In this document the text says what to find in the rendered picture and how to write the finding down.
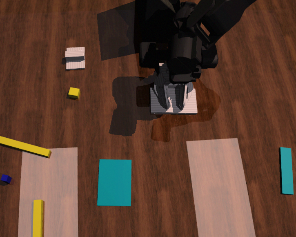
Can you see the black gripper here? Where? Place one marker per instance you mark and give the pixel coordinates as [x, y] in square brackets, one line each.
[149, 56]

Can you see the teal rectangular plate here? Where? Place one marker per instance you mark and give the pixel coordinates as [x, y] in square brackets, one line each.
[114, 183]

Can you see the teal rectangular block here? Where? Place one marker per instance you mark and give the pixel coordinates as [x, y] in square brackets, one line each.
[286, 171]

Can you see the pink plate with two round holes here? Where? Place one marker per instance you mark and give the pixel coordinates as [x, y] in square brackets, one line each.
[164, 69]

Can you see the pink trapezoid plate with holes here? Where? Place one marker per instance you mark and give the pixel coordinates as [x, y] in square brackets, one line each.
[170, 85]

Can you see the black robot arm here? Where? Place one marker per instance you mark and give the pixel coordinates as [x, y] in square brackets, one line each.
[187, 37]

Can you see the yellow flat bar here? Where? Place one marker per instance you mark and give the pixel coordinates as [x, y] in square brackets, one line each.
[24, 146]

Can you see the small blue cube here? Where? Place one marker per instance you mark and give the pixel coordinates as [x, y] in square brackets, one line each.
[6, 178]

